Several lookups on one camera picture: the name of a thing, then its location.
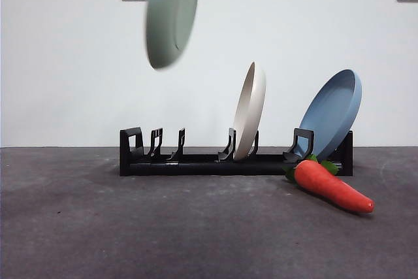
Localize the green plate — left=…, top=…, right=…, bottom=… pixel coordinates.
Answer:
left=144, top=0, right=200, bottom=71

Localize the cream plate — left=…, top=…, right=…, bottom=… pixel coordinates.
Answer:
left=232, top=61, right=267, bottom=162

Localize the orange carrot with green leaves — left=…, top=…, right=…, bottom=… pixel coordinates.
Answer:
left=283, top=154, right=375, bottom=215

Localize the black plate rack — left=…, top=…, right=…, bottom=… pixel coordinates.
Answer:
left=119, top=126, right=354, bottom=177

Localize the blue plate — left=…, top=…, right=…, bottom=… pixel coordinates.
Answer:
left=298, top=69, right=362, bottom=162

